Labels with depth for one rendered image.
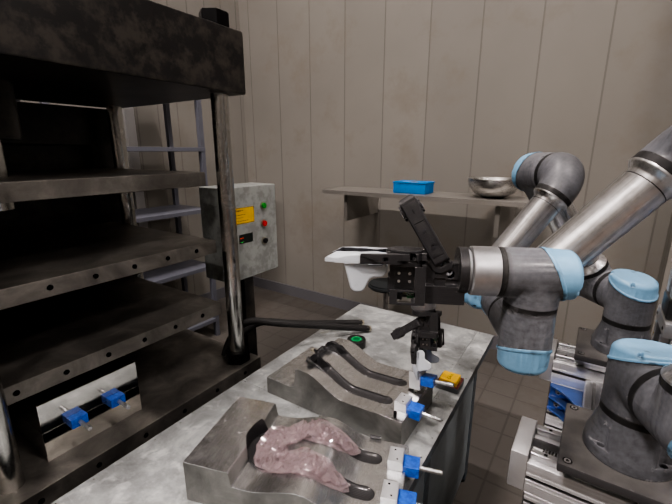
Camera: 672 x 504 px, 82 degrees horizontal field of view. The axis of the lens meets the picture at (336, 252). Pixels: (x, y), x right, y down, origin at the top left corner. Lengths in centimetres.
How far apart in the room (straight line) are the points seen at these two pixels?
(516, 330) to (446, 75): 295
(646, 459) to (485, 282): 49
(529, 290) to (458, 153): 279
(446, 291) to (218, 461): 70
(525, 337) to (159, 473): 97
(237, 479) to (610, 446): 78
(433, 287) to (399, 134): 300
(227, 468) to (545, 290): 78
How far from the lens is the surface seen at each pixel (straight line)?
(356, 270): 57
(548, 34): 332
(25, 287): 125
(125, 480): 126
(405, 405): 119
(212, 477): 106
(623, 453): 95
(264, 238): 178
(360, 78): 378
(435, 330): 121
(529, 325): 63
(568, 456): 96
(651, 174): 79
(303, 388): 132
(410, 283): 59
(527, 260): 61
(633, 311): 136
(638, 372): 88
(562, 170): 116
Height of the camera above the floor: 161
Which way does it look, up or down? 14 degrees down
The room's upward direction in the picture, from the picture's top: straight up
